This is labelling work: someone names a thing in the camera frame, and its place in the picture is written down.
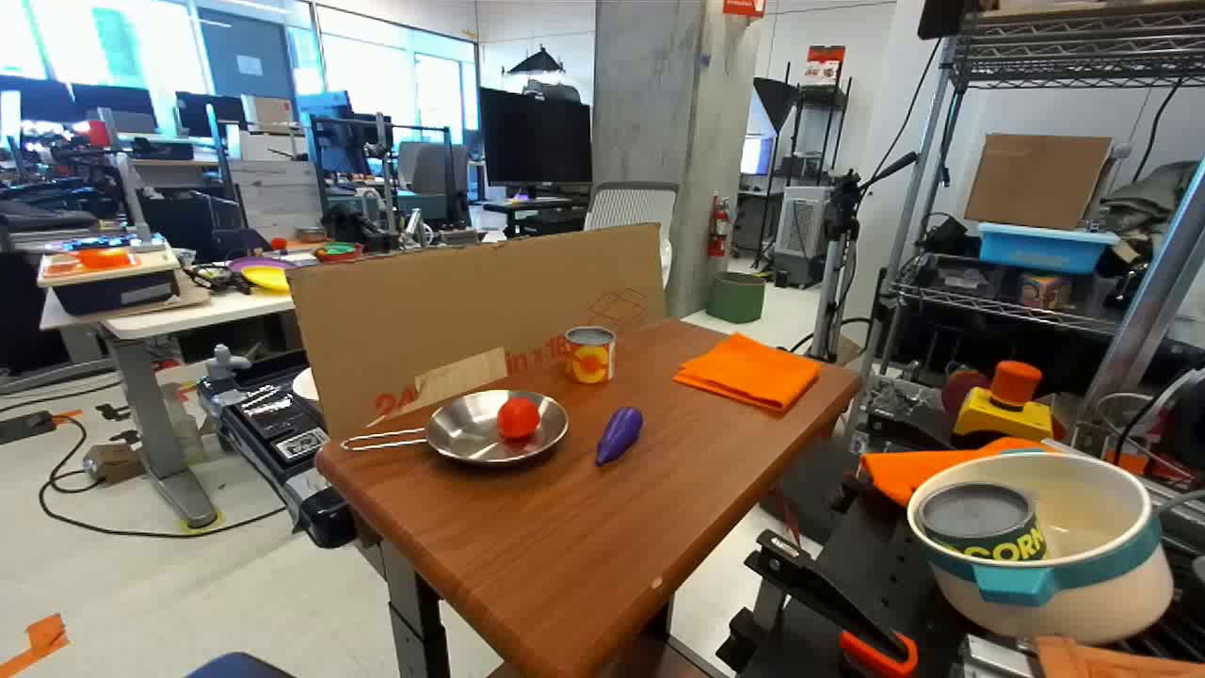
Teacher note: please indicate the orange ball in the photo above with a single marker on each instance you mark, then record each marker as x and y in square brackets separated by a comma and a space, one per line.
[516, 421]

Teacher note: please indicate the yellow plate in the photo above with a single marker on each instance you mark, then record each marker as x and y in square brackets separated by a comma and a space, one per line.
[265, 280]

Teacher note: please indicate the yellow labelled tin can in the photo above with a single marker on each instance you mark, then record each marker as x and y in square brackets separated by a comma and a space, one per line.
[587, 361]

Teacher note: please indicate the purple toy eggplant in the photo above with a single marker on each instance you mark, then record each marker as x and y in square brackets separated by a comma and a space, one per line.
[619, 433]

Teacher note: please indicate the green round stool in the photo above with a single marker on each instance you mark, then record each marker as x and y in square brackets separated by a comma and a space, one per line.
[734, 300]

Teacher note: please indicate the folded orange cloth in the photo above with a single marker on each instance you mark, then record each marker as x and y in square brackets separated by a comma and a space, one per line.
[752, 374]

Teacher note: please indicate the red fire extinguisher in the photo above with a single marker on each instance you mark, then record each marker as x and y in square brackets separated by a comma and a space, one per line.
[717, 229]

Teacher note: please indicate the brown cardboard sheet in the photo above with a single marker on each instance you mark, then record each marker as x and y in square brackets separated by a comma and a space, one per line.
[437, 302]

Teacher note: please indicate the black monitor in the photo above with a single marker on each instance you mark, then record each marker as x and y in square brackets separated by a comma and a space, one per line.
[531, 137]

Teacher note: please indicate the orange triangular cloth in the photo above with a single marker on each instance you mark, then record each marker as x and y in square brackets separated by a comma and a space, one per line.
[905, 474]

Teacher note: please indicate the black power unit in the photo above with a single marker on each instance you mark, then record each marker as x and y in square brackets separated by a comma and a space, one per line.
[282, 433]

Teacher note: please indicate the black table legs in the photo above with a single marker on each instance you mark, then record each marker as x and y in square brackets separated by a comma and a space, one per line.
[407, 614]

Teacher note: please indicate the yellow emergency stop box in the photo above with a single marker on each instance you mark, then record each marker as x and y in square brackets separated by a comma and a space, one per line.
[1004, 421]

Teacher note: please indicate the green corn can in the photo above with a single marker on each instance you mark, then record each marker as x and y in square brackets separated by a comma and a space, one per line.
[979, 523]

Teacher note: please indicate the blue plastic bin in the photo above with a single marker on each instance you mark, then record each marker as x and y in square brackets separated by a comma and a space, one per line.
[1042, 251]

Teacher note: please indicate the white desk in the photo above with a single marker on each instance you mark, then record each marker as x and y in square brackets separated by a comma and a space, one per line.
[153, 417]

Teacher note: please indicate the small brown cardboard piece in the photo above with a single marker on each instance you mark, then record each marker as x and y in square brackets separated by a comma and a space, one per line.
[1035, 184]

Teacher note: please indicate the black and white box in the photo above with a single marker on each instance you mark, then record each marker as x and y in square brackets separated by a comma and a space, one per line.
[114, 284]

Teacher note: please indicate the white bowl with teal band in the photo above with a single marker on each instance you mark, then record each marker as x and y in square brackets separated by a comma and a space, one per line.
[1104, 589]

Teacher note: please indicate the grey tripod with camera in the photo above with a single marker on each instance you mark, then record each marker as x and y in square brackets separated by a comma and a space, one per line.
[845, 214]

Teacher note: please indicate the silver aluminium post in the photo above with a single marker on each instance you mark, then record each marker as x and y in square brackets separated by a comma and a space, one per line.
[1150, 294]

